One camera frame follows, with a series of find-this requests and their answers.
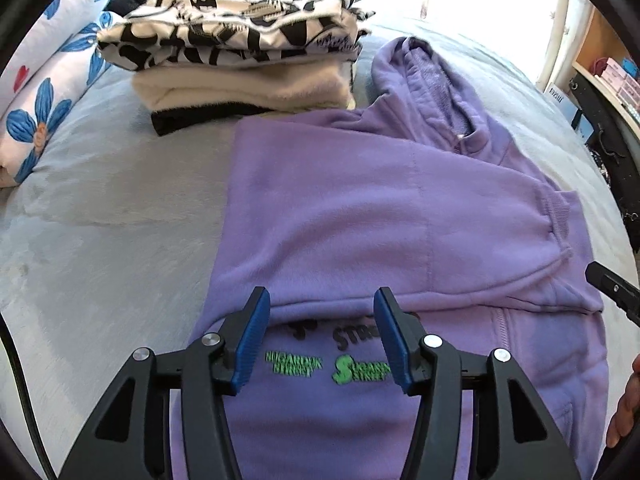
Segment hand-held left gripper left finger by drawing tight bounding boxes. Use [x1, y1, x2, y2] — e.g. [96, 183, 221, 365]
[60, 286, 272, 480]

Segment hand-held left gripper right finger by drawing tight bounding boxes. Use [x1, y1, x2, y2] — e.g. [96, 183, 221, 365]
[372, 286, 581, 480]

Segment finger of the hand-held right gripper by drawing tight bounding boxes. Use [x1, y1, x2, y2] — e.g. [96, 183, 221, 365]
[584, 260, 640, 328]

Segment purple zip hoodie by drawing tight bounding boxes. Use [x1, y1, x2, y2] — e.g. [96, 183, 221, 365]
[170, 36, 608, 480]

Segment person's right hand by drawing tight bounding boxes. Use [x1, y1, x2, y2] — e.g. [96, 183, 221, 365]
[606, 355, 640, 450]

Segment black bag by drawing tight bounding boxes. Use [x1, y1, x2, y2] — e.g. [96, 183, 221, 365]
[567, 67, 640, 196]

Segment white cardboard box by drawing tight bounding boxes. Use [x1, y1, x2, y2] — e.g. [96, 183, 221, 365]
[544, 80, 571, 107]

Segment stack of pink boxes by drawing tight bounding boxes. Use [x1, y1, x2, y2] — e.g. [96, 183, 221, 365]
[600, 57, 640, 111]

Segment black folded garment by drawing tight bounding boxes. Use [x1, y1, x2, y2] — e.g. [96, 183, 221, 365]
[151, 100, 361, 137]

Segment cream folded garment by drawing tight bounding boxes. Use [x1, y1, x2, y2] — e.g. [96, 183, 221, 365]
[131, 55, 361, 116]

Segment wooden bookshelf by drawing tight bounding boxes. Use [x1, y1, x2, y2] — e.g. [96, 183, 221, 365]
[570, 5, 640, 126]

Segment beige floral curtain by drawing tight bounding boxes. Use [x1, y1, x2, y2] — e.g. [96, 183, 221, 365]
[535, 0, 576, 91]

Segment black and white printed garment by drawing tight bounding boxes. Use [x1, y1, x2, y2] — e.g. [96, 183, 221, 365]
[96, 0, 376, 73]

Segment white pillows with blue flowers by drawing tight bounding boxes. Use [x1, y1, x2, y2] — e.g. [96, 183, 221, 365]
[0, 0, 128, 188]

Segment black cable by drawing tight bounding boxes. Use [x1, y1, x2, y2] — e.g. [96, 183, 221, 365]
[0, 310, 57, 480]

